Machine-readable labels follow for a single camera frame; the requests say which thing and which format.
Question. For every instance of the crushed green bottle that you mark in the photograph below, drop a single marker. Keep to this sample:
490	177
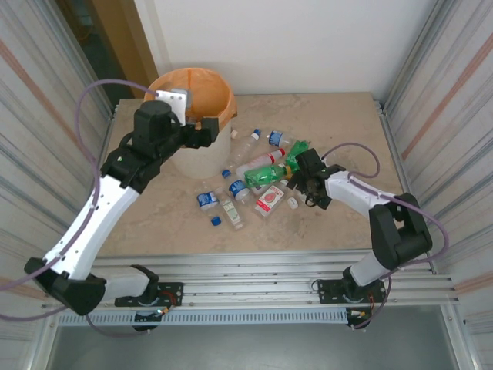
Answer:
298	149

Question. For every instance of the clear bottle red label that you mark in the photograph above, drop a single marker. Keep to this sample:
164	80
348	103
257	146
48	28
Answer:
269	199

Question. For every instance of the green bottle yellow cap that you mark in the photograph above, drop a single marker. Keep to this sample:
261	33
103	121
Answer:
263	175

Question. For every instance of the crushed bottle blue label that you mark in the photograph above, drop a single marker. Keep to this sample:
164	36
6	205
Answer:
275	137
206	198

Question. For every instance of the white bottle red cap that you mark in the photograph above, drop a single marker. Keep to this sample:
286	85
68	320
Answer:
258	161

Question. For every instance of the clear bottle blue label blue cap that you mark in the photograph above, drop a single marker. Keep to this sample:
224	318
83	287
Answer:
237	188

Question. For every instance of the clear bottle green label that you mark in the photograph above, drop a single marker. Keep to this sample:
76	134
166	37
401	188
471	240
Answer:
231	210

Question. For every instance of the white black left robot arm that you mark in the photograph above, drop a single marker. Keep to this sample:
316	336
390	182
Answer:
92	223

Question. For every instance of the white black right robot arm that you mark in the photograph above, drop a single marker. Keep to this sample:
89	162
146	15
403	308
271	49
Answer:
354	192

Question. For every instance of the white plastic bin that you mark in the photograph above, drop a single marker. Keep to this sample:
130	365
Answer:
200	158

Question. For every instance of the orange bin liner bag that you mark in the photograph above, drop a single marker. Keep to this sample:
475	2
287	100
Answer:
208	88

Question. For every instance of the long clear bottle blue cap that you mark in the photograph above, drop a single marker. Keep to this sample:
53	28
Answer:
242	150

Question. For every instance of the loose blue bottle cap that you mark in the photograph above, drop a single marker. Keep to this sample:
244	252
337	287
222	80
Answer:
216	220

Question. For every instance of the black right controller box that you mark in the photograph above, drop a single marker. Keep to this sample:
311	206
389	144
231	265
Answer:
358	316

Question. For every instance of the black controller box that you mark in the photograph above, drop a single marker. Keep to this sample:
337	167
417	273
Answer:
148	317
358	316

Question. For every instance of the black left controller box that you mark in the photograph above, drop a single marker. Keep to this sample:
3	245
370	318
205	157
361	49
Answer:
148	317

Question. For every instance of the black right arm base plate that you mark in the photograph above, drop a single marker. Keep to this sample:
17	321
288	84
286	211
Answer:
331	291

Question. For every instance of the brown wooden door frame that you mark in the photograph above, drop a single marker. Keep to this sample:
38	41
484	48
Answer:
123	38

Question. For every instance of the aluminium rail frame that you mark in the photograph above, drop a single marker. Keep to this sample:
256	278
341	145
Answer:
250	277

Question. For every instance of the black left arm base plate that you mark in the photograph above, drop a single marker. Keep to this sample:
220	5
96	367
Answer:
171	294

